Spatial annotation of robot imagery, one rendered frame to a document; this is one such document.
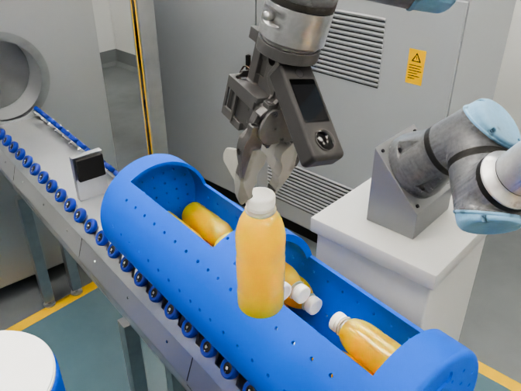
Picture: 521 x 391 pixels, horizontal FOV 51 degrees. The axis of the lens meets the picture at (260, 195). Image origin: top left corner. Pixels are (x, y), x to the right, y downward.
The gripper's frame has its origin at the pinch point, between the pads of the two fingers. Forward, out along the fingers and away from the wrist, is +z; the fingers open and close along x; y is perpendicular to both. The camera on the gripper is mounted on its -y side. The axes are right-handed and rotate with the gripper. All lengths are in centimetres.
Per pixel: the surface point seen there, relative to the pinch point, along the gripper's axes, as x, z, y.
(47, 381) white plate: 21, 53, 19
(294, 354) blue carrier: -9.3, 28.9, -7.8
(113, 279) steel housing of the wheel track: -7, 73, 55
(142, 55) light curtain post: -41, 38, 117
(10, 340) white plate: 24, 56, 33
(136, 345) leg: -18, 108, 55
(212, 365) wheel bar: -11, 59, 12
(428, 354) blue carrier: -21.2, 18.8, -21.6
